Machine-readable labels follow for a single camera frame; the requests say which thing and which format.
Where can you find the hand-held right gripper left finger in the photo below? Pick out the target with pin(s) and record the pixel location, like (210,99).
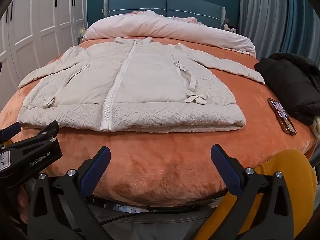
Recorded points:
(96,170)

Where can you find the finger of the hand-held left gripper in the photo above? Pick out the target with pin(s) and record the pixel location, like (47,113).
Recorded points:
(47,131)
(10,130)

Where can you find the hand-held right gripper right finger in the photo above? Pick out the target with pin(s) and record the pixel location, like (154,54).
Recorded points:
(225,165)

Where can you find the white quilted jacket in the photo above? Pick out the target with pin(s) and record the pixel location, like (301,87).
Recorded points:
(150,80)

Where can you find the orange plush blanket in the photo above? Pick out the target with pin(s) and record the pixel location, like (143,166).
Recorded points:
(162,160)

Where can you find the yellow chair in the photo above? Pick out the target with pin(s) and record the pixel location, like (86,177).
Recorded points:
(295,175)

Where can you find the smartphone with red case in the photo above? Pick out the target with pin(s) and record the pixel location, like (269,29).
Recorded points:
(282,117)

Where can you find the blue nightstand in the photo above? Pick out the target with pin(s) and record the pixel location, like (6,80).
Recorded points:
(80,40)

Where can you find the beige cloth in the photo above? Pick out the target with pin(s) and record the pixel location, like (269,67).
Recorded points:
(316,127)

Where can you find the black puffer jacket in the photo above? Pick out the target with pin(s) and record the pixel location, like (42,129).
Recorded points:
(292,85)

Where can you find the yellowish tissue box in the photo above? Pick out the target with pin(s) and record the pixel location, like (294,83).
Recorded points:
(81,31)

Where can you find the white panelled wardrobe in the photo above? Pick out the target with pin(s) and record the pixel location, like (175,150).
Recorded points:
(37,17)

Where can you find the small plush toy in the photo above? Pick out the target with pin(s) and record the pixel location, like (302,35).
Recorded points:
(229,27)

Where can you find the pink duvet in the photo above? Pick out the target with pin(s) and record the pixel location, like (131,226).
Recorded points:
(162,27)

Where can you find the grey blue curtain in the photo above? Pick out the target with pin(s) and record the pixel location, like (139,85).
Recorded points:
(275,17)

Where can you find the blue upholstered headboard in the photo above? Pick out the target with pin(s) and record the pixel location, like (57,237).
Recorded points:
(175,5)

